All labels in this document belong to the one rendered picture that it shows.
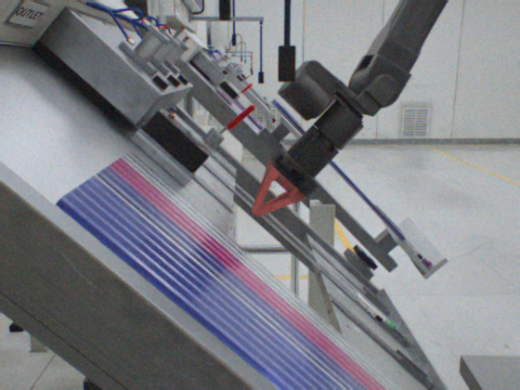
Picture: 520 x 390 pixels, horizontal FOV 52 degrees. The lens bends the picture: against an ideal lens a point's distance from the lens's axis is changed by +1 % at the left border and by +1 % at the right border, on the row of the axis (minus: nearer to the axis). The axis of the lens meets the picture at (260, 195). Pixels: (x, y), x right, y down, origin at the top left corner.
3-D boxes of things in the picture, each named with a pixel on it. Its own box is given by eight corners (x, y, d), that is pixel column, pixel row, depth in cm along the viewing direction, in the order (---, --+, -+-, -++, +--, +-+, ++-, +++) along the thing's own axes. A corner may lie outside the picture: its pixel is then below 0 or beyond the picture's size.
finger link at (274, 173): (238, 202, 76) (282, 155, 75) (239, 191, 83) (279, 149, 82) (271, 233, 77) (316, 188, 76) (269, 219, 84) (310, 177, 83)
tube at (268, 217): (386, 328, 85) (392, 323, 85) (389, 332, 84) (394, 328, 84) (148, 111, 77) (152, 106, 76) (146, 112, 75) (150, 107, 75)
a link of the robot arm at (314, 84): (403, 86, 72) (380, 85, 80) (345, 26, 69) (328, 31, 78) (343, 151, 73) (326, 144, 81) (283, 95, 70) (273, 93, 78)
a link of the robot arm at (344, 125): (373, 124, 74) (363, 118, 80) (340, 90, 73) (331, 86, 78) (339, 160, 75) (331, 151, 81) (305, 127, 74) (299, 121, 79)
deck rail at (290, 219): (358, 311, 107) (381, 290, 106) (361, 316, 105) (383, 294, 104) (81, 62, 94) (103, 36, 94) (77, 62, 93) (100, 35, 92)
